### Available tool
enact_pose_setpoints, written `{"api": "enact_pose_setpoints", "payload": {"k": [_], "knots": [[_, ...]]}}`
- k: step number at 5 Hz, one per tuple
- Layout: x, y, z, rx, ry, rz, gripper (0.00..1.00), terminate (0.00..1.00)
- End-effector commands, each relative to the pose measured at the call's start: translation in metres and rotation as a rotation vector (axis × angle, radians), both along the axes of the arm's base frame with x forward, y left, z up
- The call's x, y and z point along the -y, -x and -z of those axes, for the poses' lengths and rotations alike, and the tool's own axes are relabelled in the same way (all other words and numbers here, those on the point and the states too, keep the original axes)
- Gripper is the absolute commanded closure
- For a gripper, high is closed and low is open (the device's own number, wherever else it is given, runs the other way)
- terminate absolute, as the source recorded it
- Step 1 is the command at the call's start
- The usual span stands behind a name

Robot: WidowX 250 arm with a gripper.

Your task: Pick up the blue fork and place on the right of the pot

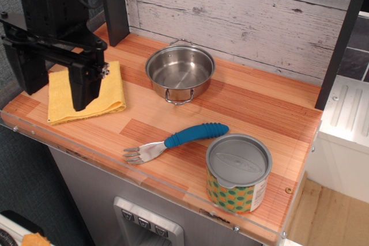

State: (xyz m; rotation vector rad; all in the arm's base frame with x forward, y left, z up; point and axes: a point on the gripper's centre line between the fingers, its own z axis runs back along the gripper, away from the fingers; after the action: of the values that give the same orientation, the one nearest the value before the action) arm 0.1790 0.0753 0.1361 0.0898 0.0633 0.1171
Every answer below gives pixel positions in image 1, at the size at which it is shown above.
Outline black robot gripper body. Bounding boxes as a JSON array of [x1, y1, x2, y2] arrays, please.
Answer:
[[1, 0, 110, 78]]

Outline white toy sink unit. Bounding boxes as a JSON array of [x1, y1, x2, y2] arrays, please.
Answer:
[[304, 11, 369, 205]]

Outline orange sponge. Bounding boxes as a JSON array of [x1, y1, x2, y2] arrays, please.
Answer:
[[21, 233, 51, 246]]

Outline dark shelf post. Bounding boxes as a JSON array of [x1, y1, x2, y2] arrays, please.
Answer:
[[315, 0, 364, 111], [104, 0, 130, 47]]

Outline grey toy fridge cabinet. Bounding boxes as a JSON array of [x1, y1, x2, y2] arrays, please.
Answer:
[[50, 148, 259, 245]]

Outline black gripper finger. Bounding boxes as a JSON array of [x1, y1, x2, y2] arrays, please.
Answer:
[[69, 62, 102, 111], [3, 43, 48, 95]]

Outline dark left shelf post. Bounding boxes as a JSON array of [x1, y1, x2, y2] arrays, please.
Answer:
[[104, 0, 130, 47]]

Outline yellow folded cloth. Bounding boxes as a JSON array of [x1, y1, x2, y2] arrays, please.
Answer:
[[48, 61, 126, 125]]

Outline clear acrylic edge guard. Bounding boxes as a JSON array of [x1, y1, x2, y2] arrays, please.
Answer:
[[2, 102, 322, 245]]

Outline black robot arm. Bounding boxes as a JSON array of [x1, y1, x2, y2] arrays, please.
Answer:
[[1, 0, 109, 111]]

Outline patterned can with grey lid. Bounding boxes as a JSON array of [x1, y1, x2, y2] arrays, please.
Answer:
[[206, 134, 272, 214]]

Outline silver dispenser panel with buttons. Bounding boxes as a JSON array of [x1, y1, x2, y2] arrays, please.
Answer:
[[114, 196, 185, 245]]

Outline dark right shelf post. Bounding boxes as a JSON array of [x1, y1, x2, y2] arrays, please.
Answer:
[[315, 0, 364, 111]]

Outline stainless steel pot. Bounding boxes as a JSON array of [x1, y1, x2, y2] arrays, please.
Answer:
[[145, 39, 216, 105]]

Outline blue handled metal fork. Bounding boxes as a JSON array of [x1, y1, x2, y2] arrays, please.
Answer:
[[123, 123, 229, 164]]

